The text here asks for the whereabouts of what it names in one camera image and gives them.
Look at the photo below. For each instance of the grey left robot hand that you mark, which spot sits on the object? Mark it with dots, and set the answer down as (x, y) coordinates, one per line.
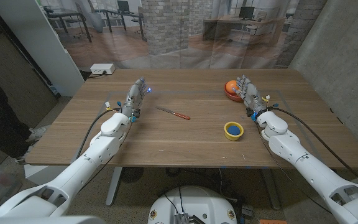
(134, 99)

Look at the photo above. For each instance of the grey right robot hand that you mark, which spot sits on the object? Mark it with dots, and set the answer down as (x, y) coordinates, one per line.
(252, 95)

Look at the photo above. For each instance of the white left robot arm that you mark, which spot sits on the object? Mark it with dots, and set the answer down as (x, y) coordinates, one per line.
(85, 165)

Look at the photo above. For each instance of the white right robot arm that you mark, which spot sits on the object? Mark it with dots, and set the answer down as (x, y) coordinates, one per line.
(309, 174)

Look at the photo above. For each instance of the orange toy fruit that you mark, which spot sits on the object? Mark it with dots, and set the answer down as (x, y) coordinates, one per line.
(230, 86)

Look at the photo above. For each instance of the red bowl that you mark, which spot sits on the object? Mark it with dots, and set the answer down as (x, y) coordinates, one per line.
(230, 96)

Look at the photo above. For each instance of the white power box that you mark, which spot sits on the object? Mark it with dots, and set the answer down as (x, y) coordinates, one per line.
(102, 68)

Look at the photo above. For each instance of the blue and yellow cup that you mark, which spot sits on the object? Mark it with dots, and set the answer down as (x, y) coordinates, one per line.
(227, 132)

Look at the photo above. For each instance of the black round fan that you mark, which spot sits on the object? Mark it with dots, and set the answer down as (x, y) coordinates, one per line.
(131, 174)

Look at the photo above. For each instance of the printed office backdrop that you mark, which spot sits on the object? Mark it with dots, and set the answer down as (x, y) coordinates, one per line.
(166, 31)

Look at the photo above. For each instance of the grey table leg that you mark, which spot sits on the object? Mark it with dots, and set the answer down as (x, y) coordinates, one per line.
(113, 186)
(271, 189)

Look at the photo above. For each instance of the white board panel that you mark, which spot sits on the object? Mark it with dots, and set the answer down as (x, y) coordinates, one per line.
(42, 46)

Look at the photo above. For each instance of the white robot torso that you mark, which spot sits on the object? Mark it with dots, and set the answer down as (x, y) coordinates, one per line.
(194, 202)

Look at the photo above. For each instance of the orange flat object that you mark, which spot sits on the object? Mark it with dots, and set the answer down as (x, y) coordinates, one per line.
(272, 221)

